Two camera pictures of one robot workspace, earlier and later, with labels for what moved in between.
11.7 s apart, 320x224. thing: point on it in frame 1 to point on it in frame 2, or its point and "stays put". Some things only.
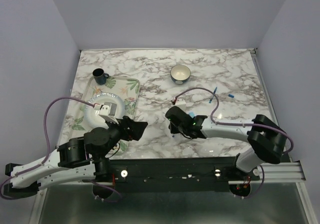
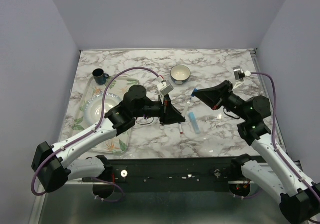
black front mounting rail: x=177 y=174 stays put
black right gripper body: x=176 y=130 to x=226 y=94
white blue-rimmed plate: x=92 y=116 stays put
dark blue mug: x=99 y=75 stays put
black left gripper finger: x=138 y=127 to x=173 y=116
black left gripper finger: x=135 y=135 to x=171 y=118
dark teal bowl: x=180 y=74 stays put
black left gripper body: x=123 y=133 to x=164 y=104
